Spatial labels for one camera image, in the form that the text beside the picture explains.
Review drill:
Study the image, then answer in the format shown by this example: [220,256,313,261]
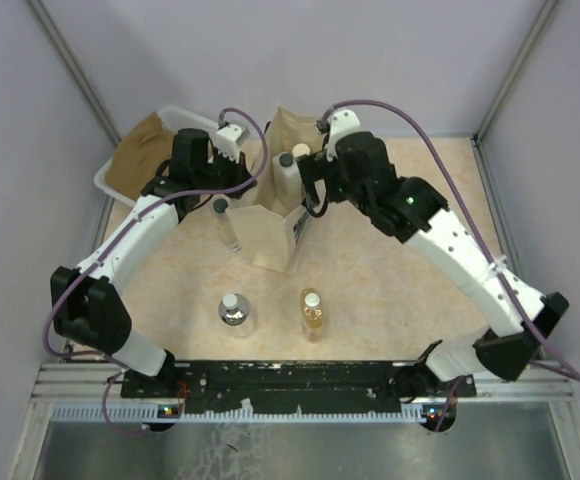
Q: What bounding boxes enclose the green bottle beige cap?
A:
[291,143,311,158]

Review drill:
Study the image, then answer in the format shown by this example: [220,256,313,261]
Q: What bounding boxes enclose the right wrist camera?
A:
[316,108,361,148]

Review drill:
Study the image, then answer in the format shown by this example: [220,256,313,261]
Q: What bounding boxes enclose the clear bottle dark cap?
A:
[212,198,241,252]

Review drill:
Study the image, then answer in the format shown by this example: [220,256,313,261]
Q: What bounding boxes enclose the white toothed cable duct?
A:
[52,402,456,425]

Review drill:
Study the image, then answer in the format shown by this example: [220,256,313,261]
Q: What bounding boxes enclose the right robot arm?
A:
[298,131,569,396]

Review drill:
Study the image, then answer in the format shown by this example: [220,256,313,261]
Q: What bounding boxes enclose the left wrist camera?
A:
[213,123,250,159]

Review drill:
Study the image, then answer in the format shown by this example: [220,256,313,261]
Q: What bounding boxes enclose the beige canvas tote bag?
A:
[228,107,323,274]

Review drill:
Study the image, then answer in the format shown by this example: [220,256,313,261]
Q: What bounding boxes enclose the clear bottle white cap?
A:
[218,293,256,338]

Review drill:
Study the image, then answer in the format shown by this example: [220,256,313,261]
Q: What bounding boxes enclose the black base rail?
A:
[121,360,476,415]

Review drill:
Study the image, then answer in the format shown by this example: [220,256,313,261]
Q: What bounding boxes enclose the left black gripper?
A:
[195,146,257,199]

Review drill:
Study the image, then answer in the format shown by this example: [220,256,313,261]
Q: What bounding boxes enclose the brown cloth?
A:
[105,112,175,201]

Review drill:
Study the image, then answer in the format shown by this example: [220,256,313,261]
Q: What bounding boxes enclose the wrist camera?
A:
[213,123,250,159]
[316,108,361,148]

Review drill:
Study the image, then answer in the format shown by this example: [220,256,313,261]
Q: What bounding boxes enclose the amber liquid bottle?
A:
[300,288,325,343]

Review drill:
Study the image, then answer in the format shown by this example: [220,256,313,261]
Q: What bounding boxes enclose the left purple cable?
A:
[42,106,271,437]

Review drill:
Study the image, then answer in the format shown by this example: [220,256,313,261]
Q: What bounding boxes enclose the white square bottle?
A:
[272,152,303,210]

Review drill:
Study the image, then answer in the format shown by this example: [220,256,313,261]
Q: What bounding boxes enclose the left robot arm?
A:
[50,124,255,397]

